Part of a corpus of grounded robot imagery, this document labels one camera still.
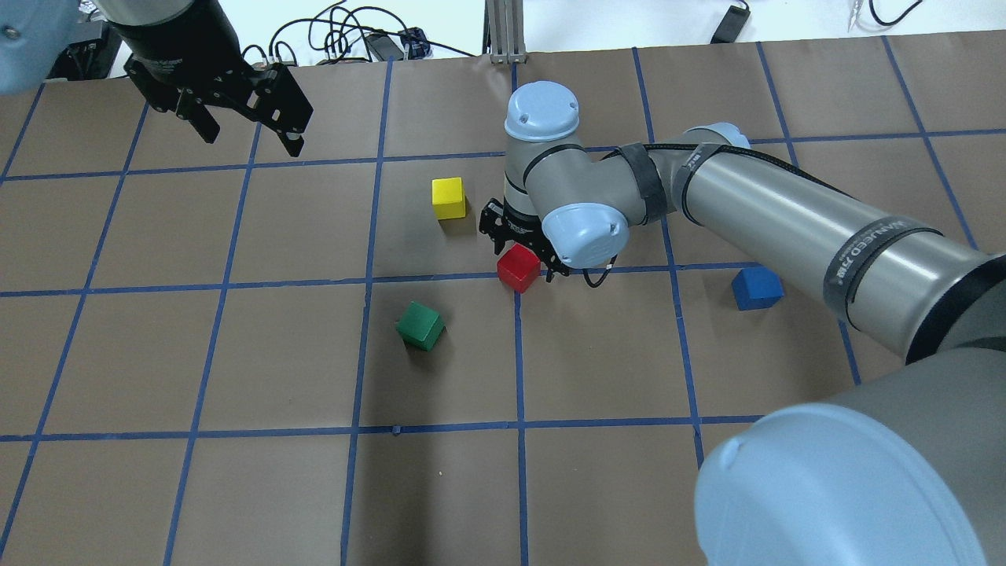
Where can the yellow wooden block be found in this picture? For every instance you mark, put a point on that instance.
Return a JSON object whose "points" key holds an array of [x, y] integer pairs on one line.
{"points": [[448, 198]]}

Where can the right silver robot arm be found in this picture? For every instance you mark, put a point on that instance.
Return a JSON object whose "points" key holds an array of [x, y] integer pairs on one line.
{"points": [[907, 469]]}

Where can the aluminium frame post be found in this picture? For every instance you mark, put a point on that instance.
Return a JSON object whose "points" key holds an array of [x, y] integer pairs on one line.
{"points": [[503, 32]]}

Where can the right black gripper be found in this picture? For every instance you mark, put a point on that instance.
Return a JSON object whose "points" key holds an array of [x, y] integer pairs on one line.
{"points": [[515, 223]]}

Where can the blue wooden block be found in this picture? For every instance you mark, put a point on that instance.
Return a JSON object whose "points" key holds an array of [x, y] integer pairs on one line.
{"points": [[756, 289]]}

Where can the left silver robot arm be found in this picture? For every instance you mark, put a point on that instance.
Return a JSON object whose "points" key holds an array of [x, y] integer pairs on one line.
{"points": [[34, 33]]}

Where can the black power adapter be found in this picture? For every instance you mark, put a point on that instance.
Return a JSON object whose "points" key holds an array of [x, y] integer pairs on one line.
{"points": [[731, 24]]}

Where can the brown paper table mat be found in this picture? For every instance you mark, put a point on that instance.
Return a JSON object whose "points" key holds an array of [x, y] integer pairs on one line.
{"points": [[200, 364]]}

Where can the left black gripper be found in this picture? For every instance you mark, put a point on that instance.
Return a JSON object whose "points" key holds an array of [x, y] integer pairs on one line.
{"points": [[174, 35]]}

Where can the red wooden block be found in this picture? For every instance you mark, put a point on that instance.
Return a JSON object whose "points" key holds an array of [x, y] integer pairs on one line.
{"points": [[518, 268]]}

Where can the green wooden block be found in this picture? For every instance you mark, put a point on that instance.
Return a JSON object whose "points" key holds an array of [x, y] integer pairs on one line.
{"points": [[420, 326]]}

